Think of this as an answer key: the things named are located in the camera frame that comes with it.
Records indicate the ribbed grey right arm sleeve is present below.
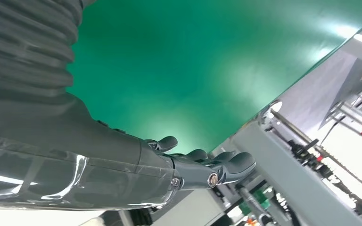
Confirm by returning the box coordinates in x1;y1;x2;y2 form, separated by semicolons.
0;0;97;105

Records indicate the grey machine frame beam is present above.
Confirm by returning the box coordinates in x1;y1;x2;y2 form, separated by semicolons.
230;121;362;226

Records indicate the green table mat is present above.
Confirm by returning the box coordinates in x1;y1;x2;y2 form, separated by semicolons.
66;0;362;155

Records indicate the long black toothed rod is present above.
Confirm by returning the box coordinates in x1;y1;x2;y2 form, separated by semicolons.
270;109;362;187

